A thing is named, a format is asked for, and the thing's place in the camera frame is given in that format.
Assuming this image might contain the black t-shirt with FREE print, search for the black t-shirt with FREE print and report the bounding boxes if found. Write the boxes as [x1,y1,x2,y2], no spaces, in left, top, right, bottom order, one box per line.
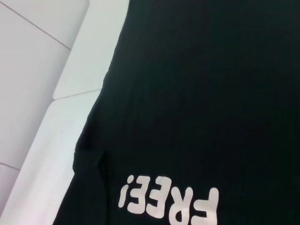
[52,0,300,225]

